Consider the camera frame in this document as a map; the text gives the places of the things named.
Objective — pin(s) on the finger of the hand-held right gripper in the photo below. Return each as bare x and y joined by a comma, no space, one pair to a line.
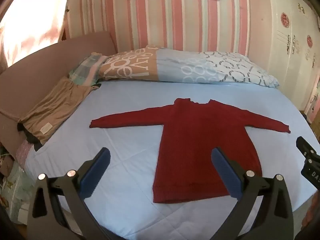
306,147

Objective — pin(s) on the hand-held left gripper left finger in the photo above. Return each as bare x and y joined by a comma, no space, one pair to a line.
96,170

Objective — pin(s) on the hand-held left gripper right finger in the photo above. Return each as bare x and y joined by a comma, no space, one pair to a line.
225,172

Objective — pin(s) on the red knit sweater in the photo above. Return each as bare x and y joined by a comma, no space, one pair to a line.
200,135

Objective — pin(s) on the light blue bed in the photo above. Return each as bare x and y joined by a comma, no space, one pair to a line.
130,135

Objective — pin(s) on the black cloth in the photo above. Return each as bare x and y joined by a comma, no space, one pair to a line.
35,142

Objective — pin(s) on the tan folded garment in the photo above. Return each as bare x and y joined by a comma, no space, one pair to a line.
55,105

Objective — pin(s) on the floral cloth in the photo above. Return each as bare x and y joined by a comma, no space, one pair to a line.
15,187

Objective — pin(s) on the checkered pastel pillow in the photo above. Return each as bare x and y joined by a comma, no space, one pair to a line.
83,68

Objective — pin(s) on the white wardrobe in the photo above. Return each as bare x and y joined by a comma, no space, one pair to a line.
292,42

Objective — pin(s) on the patterned blue and tan quilt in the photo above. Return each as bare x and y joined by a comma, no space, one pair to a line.
175,66

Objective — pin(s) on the brown padded headboard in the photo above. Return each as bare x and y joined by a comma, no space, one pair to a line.
32,65

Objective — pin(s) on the pink window curtain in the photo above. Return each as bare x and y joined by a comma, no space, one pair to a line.
32,25

